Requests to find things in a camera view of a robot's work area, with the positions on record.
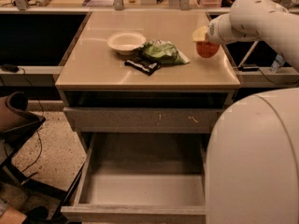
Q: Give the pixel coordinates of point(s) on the red apple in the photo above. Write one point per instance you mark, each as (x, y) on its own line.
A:
(206, 49)

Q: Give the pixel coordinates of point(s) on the grey drawer cabinet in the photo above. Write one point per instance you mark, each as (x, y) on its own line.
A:
(94, 75)

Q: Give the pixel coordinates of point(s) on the brown office chair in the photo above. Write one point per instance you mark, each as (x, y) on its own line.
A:
(17, 126)

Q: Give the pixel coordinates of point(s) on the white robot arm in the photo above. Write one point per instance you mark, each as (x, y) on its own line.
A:
(252, 157)

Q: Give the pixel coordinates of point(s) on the white paper bowl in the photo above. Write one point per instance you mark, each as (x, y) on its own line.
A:
(126, 42)

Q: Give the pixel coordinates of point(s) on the white stick with black base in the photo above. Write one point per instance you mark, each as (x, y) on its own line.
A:
(243, 64)

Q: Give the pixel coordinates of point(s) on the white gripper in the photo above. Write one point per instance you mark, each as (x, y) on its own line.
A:
(214, 32)

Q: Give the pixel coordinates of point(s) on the open grey middle drawer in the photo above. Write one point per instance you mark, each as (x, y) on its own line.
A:
(141, 178)

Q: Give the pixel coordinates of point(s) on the black device on ledge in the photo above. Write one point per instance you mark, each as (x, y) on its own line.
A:
(9, 68)

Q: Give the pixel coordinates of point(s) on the small plastic water bottle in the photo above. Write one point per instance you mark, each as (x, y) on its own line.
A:
(277, 64)

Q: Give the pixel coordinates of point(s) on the green chip bag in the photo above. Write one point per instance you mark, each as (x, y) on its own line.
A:
(162, 52)

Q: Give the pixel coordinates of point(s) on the closed grey top drawer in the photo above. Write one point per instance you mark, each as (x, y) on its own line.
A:
(141, 120)

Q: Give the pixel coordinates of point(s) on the black snack wrapper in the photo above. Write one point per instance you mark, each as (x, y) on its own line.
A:
(145, 66)

